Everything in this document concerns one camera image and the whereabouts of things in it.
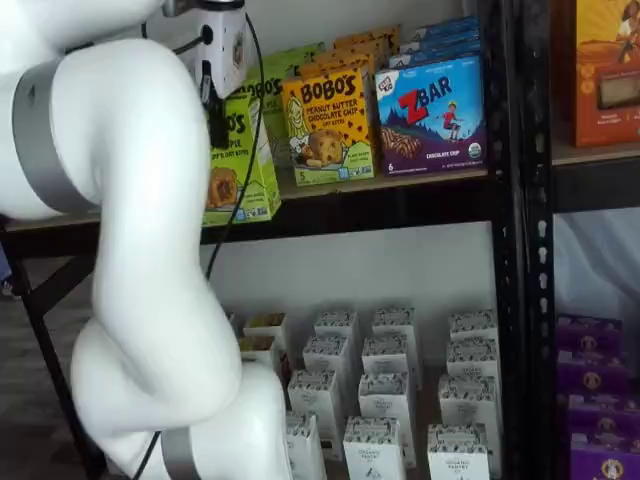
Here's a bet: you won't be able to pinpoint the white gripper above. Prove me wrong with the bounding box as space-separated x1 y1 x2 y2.
196 8 250 149

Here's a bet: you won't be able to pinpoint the green Bobo's apple pie box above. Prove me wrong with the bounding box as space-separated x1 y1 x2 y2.
201 93 282 227
277 41 327 67
222 74 294 169
258 53 312 85

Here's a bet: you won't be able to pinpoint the yellow Bobo's peanut butter box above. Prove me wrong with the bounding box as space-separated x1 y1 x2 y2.
314 37 390 62
280 66 376 188
298 51 377 77
332 23 402 52

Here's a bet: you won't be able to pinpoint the black metal shelf rack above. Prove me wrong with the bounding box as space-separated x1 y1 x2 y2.
519 0 640 480
0 0 527 480

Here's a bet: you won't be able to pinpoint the wooden shelf board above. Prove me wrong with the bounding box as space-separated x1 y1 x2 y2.
0 166 490 232
551 143 640 167

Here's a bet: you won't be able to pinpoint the white box yellow label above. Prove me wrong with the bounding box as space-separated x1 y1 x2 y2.
242 311 290 352
237 334 277 372

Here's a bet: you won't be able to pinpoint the blue purple Zbar box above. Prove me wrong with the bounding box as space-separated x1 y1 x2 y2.
386 41 482 70
398 28 482 55
374 53 488 177
411 14 482 42

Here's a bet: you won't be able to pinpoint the white patterned pantry box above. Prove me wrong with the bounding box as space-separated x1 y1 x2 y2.
426 422 491 480
437 373 500 432
371 306 417 347
342 414 403 480
313 309 361 352
283 411 327 480
445 336 502 382
447 308 500 347
301 334 352 382
357 371 412 432
360 334 420 382
286 368 338 427

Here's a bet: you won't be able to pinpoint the orange snack box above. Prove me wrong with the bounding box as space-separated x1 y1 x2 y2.
573 0 640 149

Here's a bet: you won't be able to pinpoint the purple snack box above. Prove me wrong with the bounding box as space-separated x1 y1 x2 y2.
556 348 630 397
566 393 640 442
568 436 640 480
556 312 625 352

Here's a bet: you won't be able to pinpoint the white patterned cartons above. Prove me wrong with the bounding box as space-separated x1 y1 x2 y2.
224 307 502 480

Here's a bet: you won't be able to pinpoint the white plastic sheet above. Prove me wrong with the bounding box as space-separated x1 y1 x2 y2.
553 209 640 321

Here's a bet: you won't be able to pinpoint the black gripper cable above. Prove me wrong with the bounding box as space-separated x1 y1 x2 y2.
132 12 266 480

